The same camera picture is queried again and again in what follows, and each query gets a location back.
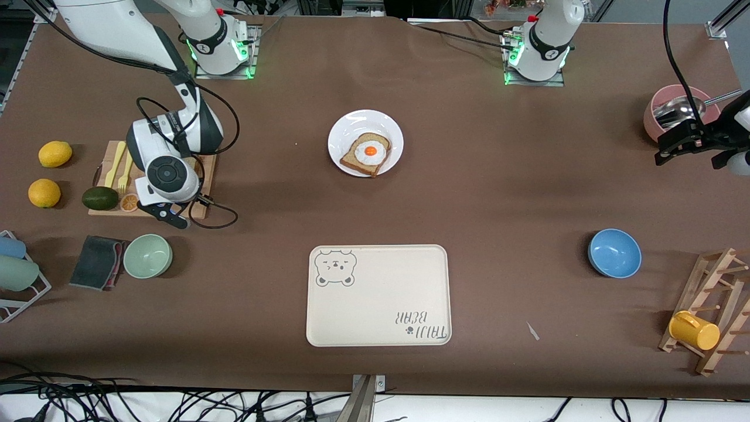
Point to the dark grey folded cloth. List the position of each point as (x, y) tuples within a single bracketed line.
[(94, 262)]

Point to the mint green bowl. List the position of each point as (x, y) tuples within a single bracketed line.
[(147, 255)]

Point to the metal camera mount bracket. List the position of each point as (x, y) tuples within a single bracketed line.
[(363, 404)]

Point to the small grey paper scrap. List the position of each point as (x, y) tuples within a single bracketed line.
[(532, 331)]

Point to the fried egg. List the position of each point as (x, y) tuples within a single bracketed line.
[(370, 151)]

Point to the pale green cup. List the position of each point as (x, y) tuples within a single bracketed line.
[(16, 273)]

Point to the aluminium corner profile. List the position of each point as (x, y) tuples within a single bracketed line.
[(723, 20)]

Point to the white round plate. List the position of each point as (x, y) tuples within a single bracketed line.
[(345, 126)]

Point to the blue bowl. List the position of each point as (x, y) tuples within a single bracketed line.
[(614, 253)]

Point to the wooden cutting board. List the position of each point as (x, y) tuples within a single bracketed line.
[(208, 176)]

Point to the dark green avocado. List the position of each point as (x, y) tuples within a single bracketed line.
[(100, 198)]

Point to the yellow mug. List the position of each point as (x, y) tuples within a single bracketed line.
[(697, 333)]

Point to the yellow plastic knife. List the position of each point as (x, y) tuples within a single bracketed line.
[(115, 164)]

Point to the beige bear print tray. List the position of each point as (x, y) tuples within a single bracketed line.
[(375, 299)]

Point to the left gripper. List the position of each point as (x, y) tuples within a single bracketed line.
[(713, 133)]

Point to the wooden mug rack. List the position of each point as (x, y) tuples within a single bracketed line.
[(716, 271)]

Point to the light blue cup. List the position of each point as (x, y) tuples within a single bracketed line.
[(10, 247)]

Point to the pink bowl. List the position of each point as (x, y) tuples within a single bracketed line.
[(674, 92)]

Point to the orange fruit slice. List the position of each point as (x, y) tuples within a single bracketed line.
[(129, 203)]

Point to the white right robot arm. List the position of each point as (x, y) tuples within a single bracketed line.
[(117, 29)]

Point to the metal scoop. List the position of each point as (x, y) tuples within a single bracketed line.
[(679, 110)]

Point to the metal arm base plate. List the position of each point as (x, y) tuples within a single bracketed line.
[(253, 47), (551, 83)]

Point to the pink folded cloth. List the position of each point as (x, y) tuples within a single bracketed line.
[(119, 264)]

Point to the yellow lemon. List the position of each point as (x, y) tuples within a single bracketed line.
[(55, 153), (44, 193)]

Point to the yellow plastic fork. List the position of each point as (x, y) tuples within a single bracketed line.
[(124, 173)]

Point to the toasted bread slice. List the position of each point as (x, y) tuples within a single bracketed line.
[(353, 159)]

